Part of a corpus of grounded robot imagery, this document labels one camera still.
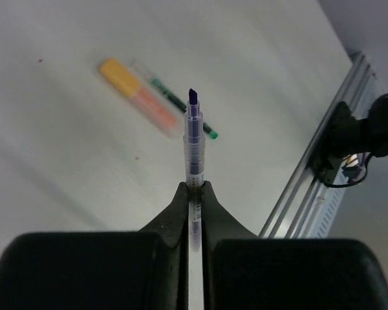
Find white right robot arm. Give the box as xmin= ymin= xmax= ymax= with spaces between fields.
xmin=357 ymin=93 xmax=388 ymax=158

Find orange marker pen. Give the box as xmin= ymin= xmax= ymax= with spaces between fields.
xmin=135 ymin=87 xmax=181 ymax=138

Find clear pen cap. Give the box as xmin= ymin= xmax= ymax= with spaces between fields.
xmin=130 ymin=59 xmax=156 ymax=82

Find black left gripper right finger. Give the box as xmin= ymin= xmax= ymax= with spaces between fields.
xmin=202 ymin=182 xmax=388 ymax=309

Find white slotted cable duct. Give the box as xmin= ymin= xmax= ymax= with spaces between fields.
xmin=311 ymin=189 xmax=346 ymax=238

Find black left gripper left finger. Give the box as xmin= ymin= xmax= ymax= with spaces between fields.
xmin=0 ymin=183 xmax=188 ymax=309

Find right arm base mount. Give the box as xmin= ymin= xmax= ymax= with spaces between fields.
xmin=308 ymin=101 xmax=372 ymax=189

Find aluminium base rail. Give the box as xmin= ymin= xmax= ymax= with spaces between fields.
xmin=258 ymin=53 xmax=376 ymax=240

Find green gel pen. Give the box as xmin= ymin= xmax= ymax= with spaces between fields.
xmin=148 ymin=76 xmax=219 ymax=140

